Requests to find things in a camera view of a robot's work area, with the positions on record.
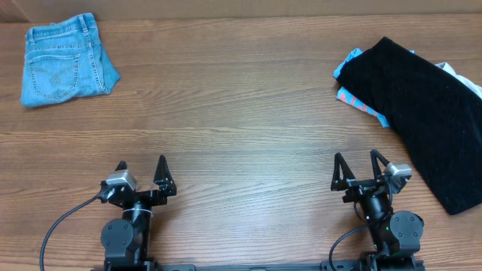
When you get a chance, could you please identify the folded blue denim jeans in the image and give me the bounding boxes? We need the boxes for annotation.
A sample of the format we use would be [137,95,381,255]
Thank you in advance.
[20,13,121,108]

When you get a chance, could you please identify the black sparkly knit garment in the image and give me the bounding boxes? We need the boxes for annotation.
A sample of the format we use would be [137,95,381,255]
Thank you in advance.
[334,37,481,215]

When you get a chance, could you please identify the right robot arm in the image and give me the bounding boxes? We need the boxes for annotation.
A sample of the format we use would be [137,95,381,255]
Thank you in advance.
[322,149,425,271]

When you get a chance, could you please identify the light blue printed t-shirt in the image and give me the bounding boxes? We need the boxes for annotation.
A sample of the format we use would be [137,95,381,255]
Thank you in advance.
[332,47,416,129]

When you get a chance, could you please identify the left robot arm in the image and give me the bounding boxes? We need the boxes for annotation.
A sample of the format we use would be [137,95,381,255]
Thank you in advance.
[99,155,177,270]

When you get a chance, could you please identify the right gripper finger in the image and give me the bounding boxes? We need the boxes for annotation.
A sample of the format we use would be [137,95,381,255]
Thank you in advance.
[370,149,389,179]
[331,153,356,191]

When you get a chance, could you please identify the white cloth garment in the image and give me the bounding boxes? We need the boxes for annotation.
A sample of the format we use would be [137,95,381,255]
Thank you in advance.
[435,62,482,99]

